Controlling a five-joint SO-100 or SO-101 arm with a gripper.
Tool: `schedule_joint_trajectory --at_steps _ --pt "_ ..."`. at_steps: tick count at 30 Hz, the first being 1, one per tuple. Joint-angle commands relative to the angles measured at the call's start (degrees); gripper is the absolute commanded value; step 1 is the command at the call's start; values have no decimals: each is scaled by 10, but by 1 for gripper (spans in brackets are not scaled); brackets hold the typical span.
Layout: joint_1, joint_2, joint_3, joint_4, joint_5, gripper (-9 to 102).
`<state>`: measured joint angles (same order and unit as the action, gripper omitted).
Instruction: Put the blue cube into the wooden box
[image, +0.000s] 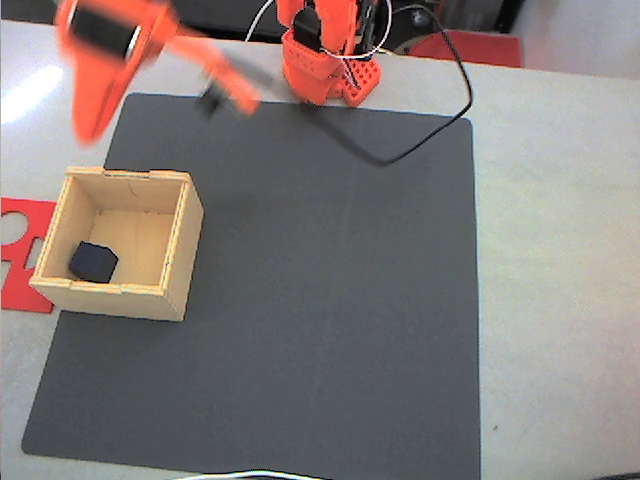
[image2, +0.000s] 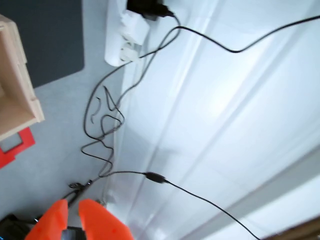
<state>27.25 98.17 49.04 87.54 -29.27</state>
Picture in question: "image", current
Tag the dark blue cube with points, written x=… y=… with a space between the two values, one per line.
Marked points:
x=92 y=262

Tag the open wooden box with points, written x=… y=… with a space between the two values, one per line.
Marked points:
x=135 y=230

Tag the black background equipment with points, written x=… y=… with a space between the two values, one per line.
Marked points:
x=220 y=12

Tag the red cut-out sheet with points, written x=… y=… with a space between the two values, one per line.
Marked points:
x=20 y=295

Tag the dark grey mat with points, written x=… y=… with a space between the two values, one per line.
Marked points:
x=325 y=300

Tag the red flat plate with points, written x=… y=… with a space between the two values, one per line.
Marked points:
x=480 y=47

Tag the orange bracket with black camera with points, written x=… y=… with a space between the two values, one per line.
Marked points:
x=225 y=75

